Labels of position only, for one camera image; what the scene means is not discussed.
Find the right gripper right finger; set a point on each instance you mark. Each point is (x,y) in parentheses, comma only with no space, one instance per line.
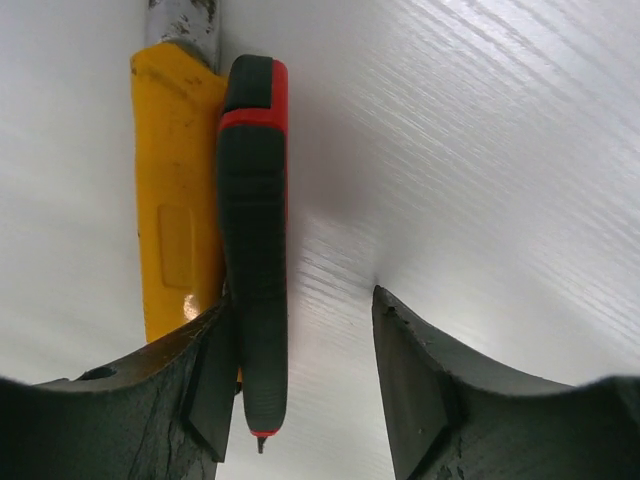
(451,412)

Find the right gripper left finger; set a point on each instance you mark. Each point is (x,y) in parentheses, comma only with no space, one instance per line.
(161,412)

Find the red handled pliers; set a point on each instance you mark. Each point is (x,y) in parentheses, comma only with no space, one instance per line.
(252,181)

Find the orange black utility knife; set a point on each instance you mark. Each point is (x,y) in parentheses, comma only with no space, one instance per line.
(177,96)

